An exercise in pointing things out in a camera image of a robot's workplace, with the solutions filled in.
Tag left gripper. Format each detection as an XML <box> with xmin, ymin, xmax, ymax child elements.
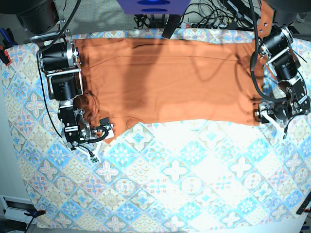
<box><xmin>253</xmin><ymin>102</ymin><xmax>289</xmax><ymax>139</ymax></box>

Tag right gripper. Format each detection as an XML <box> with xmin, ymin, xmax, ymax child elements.
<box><xmin>79</xmin><ymin>117</ymin><xmax>115</xmax><ymax>163</ymax></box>

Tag white floor rail box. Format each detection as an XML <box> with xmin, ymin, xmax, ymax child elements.
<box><xmin>0</xmin><ymin>195</ymin><xmax>35</xmax><ymax>222</ymax></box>

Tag blue clamp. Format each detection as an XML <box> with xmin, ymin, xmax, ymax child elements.
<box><xmin>0</xmin><ymin>28</ymin><xmax>18</xmax><ymax>66</ymax></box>
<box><xmin>24</xmin><ymin>210</ymin><xmax>46</xmax><ymax>233</ymax></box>

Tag power strip with red switch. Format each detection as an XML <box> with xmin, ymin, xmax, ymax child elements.
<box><xmin>179</xmin><ymin>22</ymin><xmax>228</xmax><ymax>29</ymax></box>

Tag patterned blue tablecloth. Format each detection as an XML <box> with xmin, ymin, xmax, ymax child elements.
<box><xmin>0</xmin><ymin>44</ymin><xmax>311</xmax><ymax>233</ymax></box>

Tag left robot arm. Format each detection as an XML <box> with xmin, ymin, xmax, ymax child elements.
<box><xmin>248</xmin><ymin>0</ymin><xmax>311</xmax><ymax>137</ymax></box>

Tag orange T-shirt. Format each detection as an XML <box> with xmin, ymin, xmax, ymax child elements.
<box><xmin>76</xmin><ymin>38</ymin><xmax>261</xmax><ymax>136</ymax></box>

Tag blue clamp lower left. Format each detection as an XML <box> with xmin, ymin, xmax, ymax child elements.
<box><xmin>24</xmin><ymin>210</ymin><xmax>46</xmax><ymax>233</ymax></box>

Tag blue clamp upper left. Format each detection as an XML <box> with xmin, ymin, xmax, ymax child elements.
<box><xmin>0</xmin><ymin>28</ymin><xmax>18</xmax><ymax>66</ymax></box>

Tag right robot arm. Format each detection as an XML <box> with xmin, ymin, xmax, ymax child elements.
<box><xmin>0</xmin><ymin>0</ymin><xmax>114</xmax><ymax>163</ymax></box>

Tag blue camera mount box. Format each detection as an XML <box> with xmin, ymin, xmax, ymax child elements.
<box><xmin>117</xmin><ymin>0</ymin><xmax>190</xmax><ymax>15</ymax></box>

